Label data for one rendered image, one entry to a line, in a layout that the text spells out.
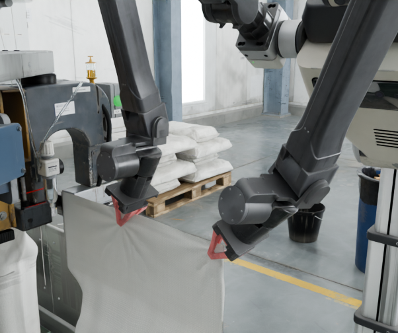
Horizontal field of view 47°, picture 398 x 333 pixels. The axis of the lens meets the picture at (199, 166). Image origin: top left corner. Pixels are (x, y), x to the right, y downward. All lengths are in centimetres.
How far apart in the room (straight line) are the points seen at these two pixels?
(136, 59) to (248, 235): 36
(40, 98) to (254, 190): 62
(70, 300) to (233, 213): 137
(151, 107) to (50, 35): 513
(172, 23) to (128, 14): 604
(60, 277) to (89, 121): 91
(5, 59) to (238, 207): 52
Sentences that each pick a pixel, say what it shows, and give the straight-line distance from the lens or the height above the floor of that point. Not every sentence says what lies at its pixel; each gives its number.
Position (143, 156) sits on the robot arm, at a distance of 88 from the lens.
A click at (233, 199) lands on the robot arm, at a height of 122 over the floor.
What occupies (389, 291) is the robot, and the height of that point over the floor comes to 79.
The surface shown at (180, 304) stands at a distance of 95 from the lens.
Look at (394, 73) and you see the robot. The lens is 99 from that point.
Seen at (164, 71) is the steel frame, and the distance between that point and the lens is 707.
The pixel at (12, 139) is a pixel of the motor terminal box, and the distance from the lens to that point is 80.
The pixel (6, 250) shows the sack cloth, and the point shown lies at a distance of 144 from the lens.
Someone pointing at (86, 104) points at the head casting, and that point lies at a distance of 119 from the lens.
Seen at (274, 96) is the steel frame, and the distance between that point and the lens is 969.
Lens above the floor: 143
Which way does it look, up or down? 15 degrees down
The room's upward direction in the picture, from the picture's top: straight up
